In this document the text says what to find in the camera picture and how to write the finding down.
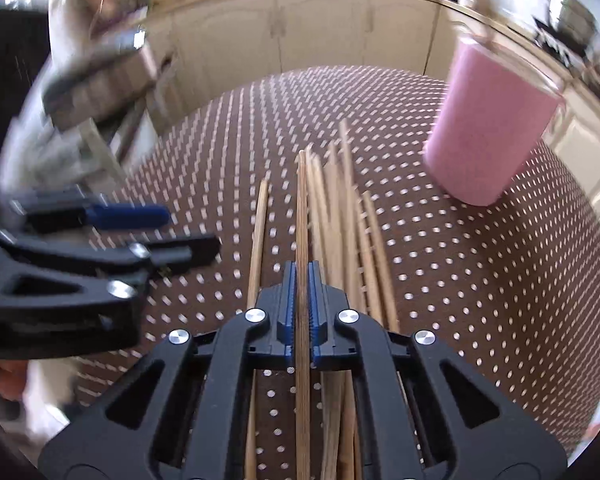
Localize white metal stand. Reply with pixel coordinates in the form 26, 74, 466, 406
0, 110, 148, 198

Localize bunch of wooden chopsticks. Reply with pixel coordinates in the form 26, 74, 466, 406
244, 119, 411, 480

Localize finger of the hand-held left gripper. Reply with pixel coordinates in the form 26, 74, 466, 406
0, 229, 222, 360
9, 194, 172, 234

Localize cream base kitchen cabinets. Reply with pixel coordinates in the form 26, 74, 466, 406
145, 0, 600, 211

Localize steel steamer pot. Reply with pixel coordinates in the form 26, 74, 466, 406
550, 0, 600, 36

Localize black gas stove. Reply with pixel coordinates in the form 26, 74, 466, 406
532, 17, 588, 67

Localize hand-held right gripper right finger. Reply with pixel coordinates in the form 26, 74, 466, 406
307, 260, 567, 480

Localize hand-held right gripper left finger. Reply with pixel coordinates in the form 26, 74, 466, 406
37, 261, 298, 480

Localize light wooden chopstick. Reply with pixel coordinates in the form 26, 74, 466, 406
294, 150, 312, 480

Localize pink cup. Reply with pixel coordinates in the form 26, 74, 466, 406
422, 35, 567, 207

